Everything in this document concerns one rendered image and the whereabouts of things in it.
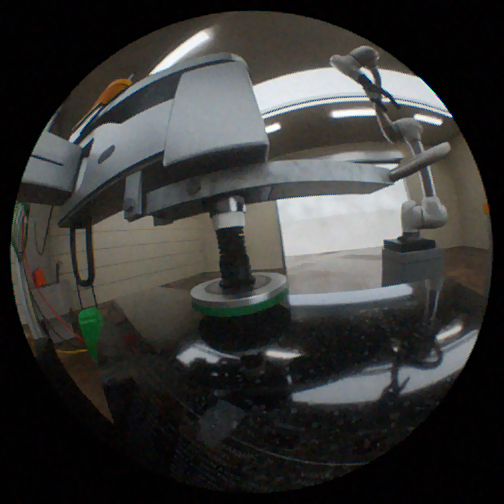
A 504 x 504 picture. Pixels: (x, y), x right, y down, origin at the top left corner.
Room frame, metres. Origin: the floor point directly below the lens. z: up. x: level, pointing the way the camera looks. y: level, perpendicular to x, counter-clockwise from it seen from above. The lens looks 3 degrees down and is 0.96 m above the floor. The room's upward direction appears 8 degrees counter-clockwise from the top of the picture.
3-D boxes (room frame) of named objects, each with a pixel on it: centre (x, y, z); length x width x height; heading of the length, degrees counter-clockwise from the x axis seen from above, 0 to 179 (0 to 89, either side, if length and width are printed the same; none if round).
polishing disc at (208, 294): (0.33, 0.04, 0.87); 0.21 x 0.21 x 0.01
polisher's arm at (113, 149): (0.35, 0.43, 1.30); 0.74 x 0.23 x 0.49; 89
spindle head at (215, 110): (0.33, 0.12, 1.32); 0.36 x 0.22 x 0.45; 89
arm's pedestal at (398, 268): (0.64, -1.13, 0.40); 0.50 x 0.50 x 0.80; 63
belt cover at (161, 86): (0.33, 0.39, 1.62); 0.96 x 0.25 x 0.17; 89
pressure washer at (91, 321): (0.73, 1.65, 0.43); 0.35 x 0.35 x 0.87; 45
